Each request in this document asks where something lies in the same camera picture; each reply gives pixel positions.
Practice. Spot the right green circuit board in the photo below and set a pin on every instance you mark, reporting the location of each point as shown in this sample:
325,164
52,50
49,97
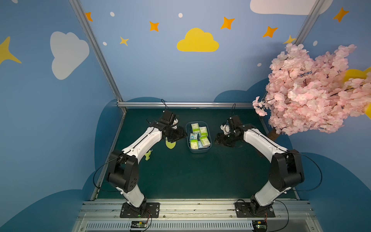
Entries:
259,226

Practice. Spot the blue plastic storage box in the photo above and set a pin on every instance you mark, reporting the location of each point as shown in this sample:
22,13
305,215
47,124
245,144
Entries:
189,131

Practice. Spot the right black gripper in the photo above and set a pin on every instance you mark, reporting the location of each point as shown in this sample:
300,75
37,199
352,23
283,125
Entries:
226,138

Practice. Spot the green rake wooden handle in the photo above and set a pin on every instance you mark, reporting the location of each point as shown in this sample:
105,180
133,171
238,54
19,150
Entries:
148,154

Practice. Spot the left green circuit board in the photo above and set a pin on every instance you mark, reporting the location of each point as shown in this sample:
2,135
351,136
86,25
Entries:
138,225

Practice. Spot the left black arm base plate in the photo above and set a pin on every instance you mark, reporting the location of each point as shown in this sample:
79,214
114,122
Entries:
145,210

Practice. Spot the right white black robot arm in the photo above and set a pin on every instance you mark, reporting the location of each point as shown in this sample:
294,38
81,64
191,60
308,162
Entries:
286,170

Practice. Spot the aluminium front rail frame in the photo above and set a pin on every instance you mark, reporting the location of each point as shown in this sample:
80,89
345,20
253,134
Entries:
196,215

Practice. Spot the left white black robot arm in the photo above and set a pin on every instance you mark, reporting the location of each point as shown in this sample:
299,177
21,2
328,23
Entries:
123,166

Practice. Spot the blue pocket tissue pack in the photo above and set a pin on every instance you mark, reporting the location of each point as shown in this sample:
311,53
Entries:
193,136

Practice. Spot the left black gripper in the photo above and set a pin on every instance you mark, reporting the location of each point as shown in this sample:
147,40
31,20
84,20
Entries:
175,134

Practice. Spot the green trowel wooden handle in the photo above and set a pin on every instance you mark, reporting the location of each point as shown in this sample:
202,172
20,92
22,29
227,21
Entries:
170,145

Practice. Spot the pink blossom artificial tree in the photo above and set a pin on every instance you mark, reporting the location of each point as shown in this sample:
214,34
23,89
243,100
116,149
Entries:
314,94

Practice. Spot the green pocket tissue pack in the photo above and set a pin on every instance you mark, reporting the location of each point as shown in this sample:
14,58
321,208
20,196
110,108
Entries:
203,131
205,141
195,128
194,144

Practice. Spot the green circuit board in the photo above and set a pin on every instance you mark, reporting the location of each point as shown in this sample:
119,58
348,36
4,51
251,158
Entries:
259,226
138,225

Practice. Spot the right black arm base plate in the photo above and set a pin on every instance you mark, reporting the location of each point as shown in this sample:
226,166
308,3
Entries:
252,210

